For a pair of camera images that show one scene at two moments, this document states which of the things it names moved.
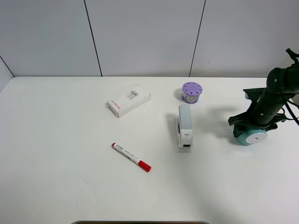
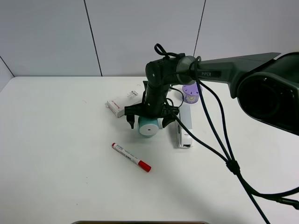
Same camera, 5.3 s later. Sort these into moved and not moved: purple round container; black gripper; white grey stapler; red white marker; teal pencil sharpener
Moved: teal pencil sharpener; black gripper
Not moved: purple round container; red white marker; white grey stapler
